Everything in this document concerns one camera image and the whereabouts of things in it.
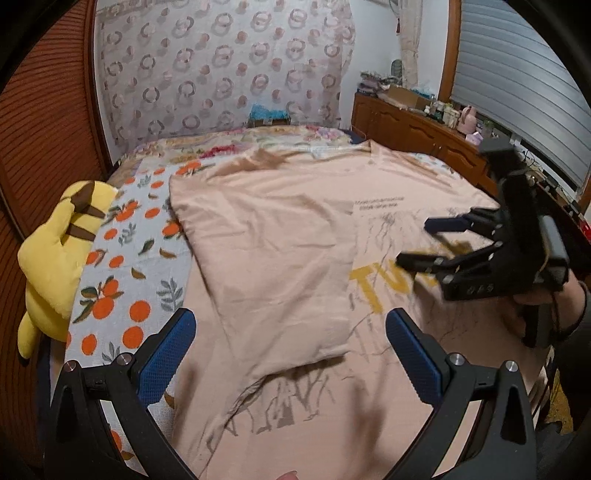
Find wooden window frame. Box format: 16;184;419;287
438;0;465;103

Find pink kettle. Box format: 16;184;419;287
459;105;479;134

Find peach printed T-shirt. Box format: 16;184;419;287
168;138;559;480

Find group of small bottles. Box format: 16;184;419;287
425;99;461;127

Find blue fluffy item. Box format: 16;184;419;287
248;104;291;127

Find ring patterned wall cloth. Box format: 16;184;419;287
95;0;358;158

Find person's right hand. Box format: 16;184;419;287
553;271;591;341

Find wooden cabinet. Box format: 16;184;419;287
351;90;591;241

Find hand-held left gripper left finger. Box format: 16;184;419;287
44;308;197;480

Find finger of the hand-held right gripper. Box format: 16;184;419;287
397;240;502;283
424;208;506;243

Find wooden wardrobe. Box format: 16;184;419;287
0;0;115;416

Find pile of folded clothes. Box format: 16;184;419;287
359;70;402;95

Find yellow plush toy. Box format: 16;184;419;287
17;180;120;358

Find person's right forearm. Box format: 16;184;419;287
538;295;591;435

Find grey window blind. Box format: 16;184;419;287
450;0;591;195

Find cardboard box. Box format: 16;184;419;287
383;84;423;109

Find lace curtain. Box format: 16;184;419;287
397;0;424;86

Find orange fruit print blanket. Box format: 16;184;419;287
65;150;467;480

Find floral quilt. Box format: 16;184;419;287
108;124;365;185

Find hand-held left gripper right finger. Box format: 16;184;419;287
385;308;539;480

